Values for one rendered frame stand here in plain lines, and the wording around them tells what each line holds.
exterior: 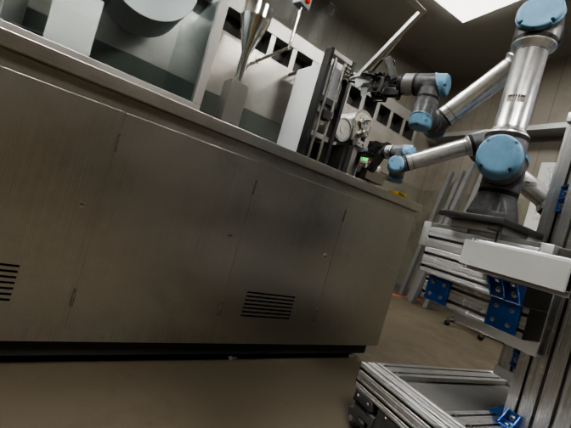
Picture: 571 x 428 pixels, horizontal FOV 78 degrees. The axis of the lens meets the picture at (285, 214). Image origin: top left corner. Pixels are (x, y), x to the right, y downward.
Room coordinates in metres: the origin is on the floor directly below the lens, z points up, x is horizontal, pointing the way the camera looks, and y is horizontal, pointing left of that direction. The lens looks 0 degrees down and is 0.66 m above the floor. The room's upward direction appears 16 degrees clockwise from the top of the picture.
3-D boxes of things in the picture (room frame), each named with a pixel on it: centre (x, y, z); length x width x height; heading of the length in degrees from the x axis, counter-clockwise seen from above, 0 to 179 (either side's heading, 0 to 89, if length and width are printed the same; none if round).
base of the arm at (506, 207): (1.15, -0.65, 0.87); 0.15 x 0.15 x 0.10
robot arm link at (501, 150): (1.04, -0.57, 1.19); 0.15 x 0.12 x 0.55; 143
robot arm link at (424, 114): (1.22, -0.37, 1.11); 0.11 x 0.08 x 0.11; 143
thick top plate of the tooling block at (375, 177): (2.19, -0.32, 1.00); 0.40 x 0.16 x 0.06; 35
